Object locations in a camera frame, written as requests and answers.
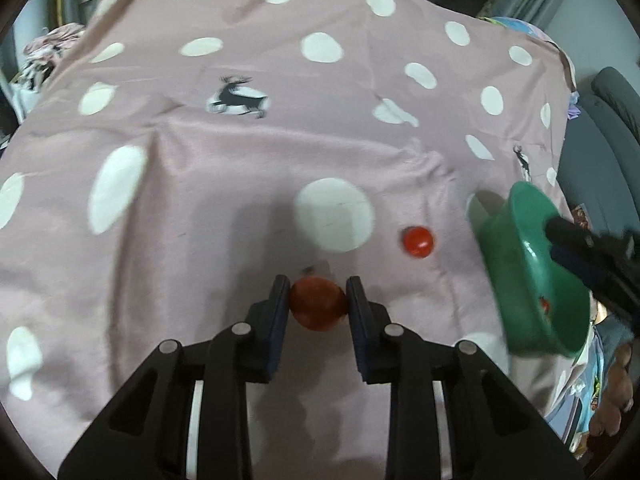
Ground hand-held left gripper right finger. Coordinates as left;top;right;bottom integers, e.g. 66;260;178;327
346;276;586;480

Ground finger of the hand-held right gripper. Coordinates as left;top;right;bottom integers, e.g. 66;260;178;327
544;215;640;266
549;242;640;333

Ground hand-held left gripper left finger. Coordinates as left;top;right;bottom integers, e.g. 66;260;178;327
57;275;292;480

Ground dark red tomato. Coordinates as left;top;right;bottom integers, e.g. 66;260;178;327
289;276;349;332

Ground green plastic bowl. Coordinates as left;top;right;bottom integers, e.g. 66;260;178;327
470;181;592;359

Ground small red cherry tomato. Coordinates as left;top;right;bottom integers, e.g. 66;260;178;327
402;226;435;259

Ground cartoon printed blanket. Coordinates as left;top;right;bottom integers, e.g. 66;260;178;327
542;310;640;461

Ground grey sofa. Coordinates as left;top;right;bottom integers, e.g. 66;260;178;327
560;67;640;241

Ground pink polka dot tablecloth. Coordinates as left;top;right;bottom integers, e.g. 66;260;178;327
0;0;581;480

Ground colourful cloth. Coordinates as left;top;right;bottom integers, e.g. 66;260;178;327
480;16;556;41

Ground pile of clothes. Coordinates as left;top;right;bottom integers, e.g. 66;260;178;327
12;22;86;91

